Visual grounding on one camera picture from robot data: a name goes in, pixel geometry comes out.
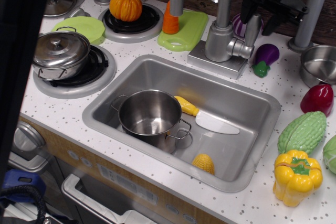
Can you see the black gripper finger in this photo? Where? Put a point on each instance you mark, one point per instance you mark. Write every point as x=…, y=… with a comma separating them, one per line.
x=275, y=21
x=248, y=8

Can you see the silver faucet lever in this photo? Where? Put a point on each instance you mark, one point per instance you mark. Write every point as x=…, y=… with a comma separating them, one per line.
x=244, y=49

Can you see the grey vertical pole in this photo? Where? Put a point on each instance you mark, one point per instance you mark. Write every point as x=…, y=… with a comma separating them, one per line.
x=302, y=40

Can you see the purple toy eggplant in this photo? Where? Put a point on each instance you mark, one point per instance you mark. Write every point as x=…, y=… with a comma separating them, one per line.
x=265, y=56

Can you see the green cutting board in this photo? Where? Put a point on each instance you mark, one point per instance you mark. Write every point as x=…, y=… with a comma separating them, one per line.
x=192, y=25

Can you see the steel pot at right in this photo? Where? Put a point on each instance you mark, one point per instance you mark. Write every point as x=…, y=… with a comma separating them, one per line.
x=318, y=66

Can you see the orange toy carrot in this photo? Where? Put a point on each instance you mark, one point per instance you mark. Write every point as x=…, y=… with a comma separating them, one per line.
x=170, y=22

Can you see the red toy pepper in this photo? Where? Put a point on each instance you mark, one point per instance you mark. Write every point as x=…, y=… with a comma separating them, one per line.
x=318, y=98

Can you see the back right stove burner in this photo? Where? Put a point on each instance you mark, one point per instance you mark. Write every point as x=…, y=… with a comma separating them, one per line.
x=146, y=27

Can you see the grey sink basin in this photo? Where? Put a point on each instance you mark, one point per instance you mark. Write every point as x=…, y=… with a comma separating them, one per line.
x=235, y=157

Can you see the green toy bitter gourd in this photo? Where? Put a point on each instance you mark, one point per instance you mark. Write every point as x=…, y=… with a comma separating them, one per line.
x=303, y=133

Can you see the orange toy pumpkin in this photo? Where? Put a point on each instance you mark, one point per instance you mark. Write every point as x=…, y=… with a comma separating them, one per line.
x=126, y=10

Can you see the green toy cabbage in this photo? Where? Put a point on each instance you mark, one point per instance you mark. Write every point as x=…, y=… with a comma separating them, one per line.
x=329, y=154

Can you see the steel pot in sink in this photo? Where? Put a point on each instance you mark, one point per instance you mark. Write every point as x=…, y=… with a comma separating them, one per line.
x=153, y=116

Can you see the yellow toy corn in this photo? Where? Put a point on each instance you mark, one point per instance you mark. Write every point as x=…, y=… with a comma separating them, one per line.
x=204, y=162

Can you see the yellow toy bell pepper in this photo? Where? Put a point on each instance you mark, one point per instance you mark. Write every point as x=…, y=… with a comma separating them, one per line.
x=297, y=176

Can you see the green plastic plate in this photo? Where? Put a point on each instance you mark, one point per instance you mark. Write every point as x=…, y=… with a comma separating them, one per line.
x=90, y=27

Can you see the front stove burner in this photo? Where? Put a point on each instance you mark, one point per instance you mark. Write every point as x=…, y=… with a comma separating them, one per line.
x=97, y=73

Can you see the steel pot lid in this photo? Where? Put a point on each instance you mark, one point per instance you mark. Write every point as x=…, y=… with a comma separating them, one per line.
x=58, y=7

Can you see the lidded steel pot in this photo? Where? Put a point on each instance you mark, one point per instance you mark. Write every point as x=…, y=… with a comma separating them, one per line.
x=60, y=54

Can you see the grey oven dial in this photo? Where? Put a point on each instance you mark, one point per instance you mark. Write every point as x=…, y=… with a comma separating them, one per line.
x=27, y=141

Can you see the yellow handled toy knife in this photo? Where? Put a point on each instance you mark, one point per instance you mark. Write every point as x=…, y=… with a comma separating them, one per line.
x=206, y=120

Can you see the dark foreground post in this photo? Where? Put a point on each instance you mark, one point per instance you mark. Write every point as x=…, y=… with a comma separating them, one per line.
x=20, y=25

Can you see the oven door handle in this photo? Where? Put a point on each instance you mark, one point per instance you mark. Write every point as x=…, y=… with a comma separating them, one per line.
x=94, y=212

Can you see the blue black cable object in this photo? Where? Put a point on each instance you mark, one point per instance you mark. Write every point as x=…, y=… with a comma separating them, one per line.
x=25, y=187

